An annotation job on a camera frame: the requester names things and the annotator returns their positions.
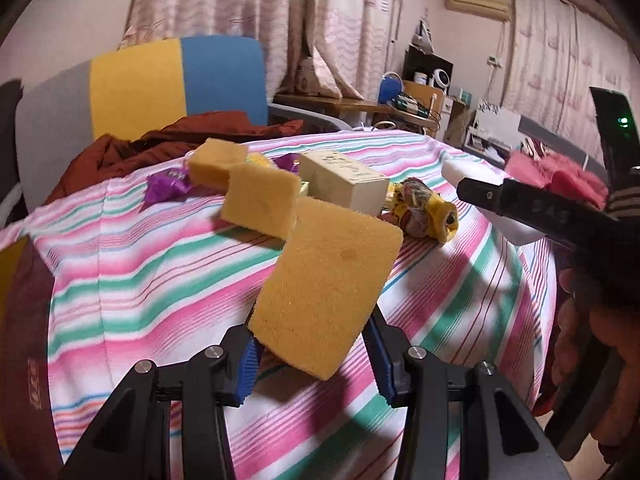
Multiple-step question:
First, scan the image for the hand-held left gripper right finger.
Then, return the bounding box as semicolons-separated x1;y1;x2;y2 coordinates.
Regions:
362;310;571;480

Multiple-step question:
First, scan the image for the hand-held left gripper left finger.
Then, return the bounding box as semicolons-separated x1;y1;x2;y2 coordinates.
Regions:
57;322;266;480

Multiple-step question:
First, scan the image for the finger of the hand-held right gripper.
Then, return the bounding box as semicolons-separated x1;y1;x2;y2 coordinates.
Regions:
457;176;621;251

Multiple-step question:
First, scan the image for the white foam block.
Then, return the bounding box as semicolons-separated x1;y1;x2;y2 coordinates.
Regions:
442;155;543;247

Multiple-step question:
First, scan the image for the large yellow sponge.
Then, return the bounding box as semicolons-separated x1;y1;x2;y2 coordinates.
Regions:
247;197;405;381

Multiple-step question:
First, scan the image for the cream cardboard box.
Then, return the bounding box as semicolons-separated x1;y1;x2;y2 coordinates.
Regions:
298;150;391;215

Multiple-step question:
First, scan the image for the gold metal tin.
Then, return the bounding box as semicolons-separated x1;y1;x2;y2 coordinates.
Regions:
0;235;56;466

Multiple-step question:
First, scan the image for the person's right hand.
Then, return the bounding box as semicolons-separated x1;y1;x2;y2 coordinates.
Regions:
550;270;640;466

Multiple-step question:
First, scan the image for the pink red blanket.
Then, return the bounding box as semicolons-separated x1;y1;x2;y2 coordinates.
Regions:
505;140;610;207

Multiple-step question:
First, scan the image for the grey board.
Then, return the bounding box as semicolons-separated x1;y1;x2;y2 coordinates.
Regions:
519;115;607;173

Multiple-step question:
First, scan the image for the striped brown cloth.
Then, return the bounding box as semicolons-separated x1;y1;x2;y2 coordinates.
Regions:
606;165;640;222

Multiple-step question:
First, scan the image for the white storage box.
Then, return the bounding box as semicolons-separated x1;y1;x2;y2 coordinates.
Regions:
462;107;522;157

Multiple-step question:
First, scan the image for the pink patterned curtain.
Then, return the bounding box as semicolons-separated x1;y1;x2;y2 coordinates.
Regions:
122;0;396;101
510;0;633;161

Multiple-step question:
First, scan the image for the yellow patterned cloth bundle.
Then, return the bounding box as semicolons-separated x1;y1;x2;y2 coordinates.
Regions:
384;177;459;244

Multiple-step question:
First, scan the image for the striped pink green tablecloth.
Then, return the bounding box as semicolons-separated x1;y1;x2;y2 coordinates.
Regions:
0;127;558;480

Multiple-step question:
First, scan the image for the brown cardboard box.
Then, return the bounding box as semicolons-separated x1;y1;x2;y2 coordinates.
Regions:
401;80;447;132

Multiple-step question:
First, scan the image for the black box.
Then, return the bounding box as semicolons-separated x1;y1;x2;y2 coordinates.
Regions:
402;45;454;86

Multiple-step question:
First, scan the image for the blue water jug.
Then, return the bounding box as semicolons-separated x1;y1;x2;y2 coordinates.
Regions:
378;74;402;107

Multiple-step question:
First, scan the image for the wooden desk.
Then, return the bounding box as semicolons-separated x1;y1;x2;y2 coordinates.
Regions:
274;92;438;137

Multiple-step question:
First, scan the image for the dark red jacket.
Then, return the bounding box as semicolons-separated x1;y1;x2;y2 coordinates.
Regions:
42;110;306;206

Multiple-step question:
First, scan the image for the grey yellow blue chair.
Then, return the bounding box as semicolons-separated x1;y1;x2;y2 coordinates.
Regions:
15;36;353;211

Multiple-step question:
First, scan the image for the wall air conditioner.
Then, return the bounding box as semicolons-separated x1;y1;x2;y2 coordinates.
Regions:
445;0;512;23

